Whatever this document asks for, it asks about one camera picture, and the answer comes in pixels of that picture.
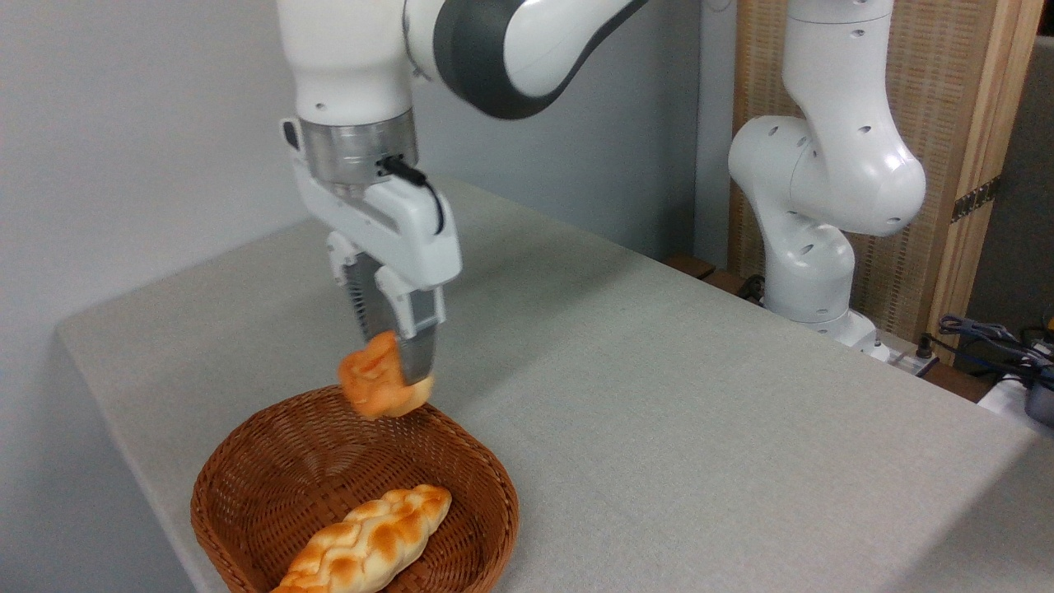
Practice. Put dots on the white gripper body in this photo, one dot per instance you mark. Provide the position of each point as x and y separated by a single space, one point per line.
403 239

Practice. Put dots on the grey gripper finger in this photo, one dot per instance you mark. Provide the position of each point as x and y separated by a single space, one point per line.
418 338
366 305

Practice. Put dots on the round golden bread roll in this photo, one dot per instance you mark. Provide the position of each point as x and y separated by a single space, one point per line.
375 383

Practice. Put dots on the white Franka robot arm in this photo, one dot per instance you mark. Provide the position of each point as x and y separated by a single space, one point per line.
823 165

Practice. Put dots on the braided golden bread loaf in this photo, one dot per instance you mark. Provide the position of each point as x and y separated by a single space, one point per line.
370 539

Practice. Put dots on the silver metal wrist flange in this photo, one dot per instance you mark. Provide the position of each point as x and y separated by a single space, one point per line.
350 152

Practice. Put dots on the brown wicker basket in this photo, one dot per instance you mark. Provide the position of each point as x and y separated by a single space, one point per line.
280 478

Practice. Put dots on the wooden woven folding screen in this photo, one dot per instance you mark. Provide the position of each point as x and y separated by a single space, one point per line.
947 66

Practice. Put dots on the brass screen hinge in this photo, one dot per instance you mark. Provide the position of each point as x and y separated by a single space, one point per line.
976 198

